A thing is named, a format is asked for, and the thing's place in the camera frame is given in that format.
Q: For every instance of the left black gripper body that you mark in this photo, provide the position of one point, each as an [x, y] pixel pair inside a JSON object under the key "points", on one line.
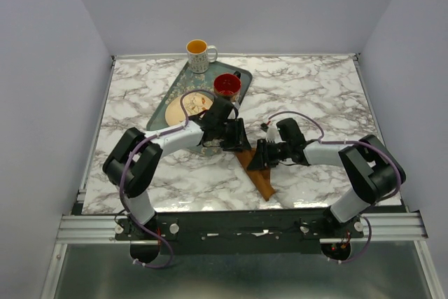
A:
{"points": [[220, 128]]}

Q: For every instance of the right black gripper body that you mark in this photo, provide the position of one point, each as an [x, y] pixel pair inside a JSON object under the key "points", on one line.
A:
{"points": [[277, 151]]}

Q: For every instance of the brown cloth napkin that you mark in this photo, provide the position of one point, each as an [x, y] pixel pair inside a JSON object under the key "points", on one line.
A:
{"points": [[259, 178]]}

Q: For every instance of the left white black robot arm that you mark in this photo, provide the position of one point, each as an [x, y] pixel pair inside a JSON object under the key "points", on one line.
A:
{"points": [[133, 161]]}

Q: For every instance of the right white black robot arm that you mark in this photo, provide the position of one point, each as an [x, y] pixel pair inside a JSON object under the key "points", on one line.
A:
{"points": [[373, 172]]}

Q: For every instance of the white mug yellow inside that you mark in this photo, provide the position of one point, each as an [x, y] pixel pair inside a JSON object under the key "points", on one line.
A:
{"points": [[200, 55]]}

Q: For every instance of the peach floral plate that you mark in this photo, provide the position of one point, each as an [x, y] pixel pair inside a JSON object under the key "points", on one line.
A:
{"points": [[193, 104]]}

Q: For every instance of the red black mug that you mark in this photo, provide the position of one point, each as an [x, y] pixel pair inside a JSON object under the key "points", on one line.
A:
{"points": [[228, 86]]}

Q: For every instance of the green floral tray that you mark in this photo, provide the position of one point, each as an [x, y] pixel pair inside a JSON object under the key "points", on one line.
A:
{"points": [[188, 82]]}

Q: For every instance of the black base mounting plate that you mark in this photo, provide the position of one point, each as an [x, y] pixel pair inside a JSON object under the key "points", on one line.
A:
{"points": [[240, 232]]}

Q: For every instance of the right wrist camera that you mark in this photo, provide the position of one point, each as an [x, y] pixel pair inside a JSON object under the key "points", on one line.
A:
{"points": [[270, 131]]}

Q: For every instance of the aluminium frame rail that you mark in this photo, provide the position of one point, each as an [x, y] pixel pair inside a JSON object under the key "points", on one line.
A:
{"points": [[397, 227]]}

